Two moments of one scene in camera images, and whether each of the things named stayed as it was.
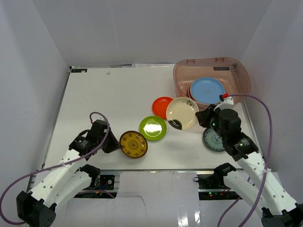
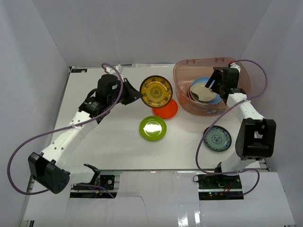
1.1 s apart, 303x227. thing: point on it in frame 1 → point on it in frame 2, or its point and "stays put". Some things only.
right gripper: (203, 117) → (214, 86)
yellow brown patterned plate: (133, 144) → (156, 90)
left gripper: (111, 143) → (126, 91)
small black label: (79, 70) stays put
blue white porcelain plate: (213, 140) stays put
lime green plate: (153, 127) stays put
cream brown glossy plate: (181, 113) → (200, 92)
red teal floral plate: (190, 95) stays put
